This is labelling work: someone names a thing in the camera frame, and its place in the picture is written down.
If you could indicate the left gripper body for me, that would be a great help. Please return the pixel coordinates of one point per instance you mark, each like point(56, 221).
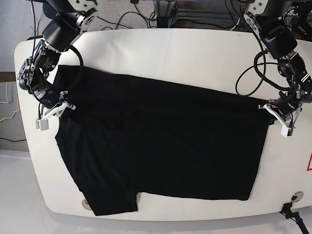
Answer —
point(285, 109)

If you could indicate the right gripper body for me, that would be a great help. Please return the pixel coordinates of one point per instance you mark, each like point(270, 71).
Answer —
point(51, 103)

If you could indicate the black T-shirt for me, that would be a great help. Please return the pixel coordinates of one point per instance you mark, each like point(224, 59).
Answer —
point(130, 135)

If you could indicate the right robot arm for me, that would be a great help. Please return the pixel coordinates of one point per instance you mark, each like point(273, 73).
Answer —
point(72, 19)

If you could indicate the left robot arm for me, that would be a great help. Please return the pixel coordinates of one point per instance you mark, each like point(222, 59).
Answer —
point(266, 19)

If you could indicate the red warning triangle sticker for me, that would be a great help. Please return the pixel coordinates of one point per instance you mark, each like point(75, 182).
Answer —
point(309, 167)

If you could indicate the black bar at table edge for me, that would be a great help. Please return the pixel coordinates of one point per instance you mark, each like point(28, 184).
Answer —
point(37, 37)

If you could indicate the right table grommet hole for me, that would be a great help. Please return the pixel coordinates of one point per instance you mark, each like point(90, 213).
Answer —
point(297, 196)

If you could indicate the table grommet hole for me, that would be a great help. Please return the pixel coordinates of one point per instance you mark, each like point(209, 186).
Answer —
point(86, 205)
point(297, 196)

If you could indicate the left table grommet hole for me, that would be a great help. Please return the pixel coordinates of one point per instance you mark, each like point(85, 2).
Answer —
point(86, 205)

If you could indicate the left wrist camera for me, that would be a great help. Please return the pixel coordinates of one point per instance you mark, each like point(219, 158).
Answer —
point(287, 131)

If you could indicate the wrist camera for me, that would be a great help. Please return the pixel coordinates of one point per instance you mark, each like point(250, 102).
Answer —
point(287, 131)
point(42, 124)

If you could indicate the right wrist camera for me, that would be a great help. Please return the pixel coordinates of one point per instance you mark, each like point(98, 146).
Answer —
point(42, 124)

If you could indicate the black clamp with cable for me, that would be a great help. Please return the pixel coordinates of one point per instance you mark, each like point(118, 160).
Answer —
point(295, 216)

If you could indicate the aluminium frame post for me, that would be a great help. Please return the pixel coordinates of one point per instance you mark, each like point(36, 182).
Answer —
point(166, 13)

